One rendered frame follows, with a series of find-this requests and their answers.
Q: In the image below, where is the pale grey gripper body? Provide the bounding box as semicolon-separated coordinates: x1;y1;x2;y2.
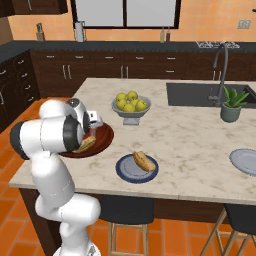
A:
88;119;105;131

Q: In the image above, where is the red-brown wooden bowl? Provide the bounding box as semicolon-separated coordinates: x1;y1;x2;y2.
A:
59;121;115;160

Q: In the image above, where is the toasted bun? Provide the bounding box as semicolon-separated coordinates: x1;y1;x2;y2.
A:
72;135;97;155
132;150;157;173

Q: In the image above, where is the grey fruit bowl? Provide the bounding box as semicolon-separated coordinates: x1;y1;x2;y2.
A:
111;95;152;127

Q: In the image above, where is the blue-rimmed grey plate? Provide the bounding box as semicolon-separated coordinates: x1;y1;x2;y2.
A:
228;148;256;177
115;153;160;185

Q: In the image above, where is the dark cupboard run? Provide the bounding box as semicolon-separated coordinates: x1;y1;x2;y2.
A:
29;49;256;99

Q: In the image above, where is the dark drawer run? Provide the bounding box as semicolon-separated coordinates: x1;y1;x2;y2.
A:
0;49;42;134

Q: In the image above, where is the black-seat wooden stool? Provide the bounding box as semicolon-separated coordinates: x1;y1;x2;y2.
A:
199;203;256;256
99;194;155;256

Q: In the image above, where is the dark sink basin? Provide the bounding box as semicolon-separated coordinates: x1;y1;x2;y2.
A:
165;81;256;110

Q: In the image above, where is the knife block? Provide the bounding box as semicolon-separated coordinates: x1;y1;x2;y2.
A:
35;22;46;42

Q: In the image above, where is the black-framed window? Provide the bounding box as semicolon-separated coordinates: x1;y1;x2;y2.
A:
69;0;183;31

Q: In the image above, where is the dark wooden kitchen island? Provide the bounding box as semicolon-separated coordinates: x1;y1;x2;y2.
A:
17;187;256;256

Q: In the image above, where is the green plant in grey pot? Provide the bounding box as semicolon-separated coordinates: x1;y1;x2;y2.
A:
219;85;251;124

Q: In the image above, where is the grey curved tap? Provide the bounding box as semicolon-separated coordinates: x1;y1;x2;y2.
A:
208;42;231;107

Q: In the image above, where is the hob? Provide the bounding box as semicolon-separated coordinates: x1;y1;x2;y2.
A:
195;40;242;51

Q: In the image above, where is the dark wall cupboard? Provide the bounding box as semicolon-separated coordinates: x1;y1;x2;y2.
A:
0;0;70;18

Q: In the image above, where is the grey wall socket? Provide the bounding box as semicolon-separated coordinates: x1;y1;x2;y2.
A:
236;18;252;30

